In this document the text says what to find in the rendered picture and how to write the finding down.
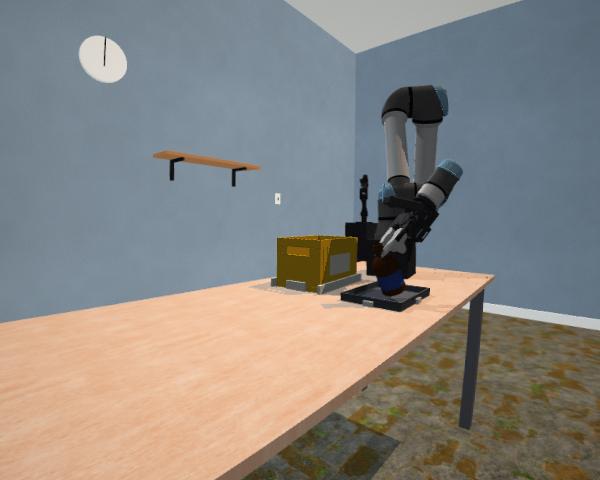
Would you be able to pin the brown glass bottle with blue label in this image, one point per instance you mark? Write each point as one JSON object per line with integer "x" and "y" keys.
{"x": 388, "y": 272}

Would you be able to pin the yellow divided crate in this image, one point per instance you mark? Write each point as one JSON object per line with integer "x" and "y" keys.
{"x": 315, "y": 260}

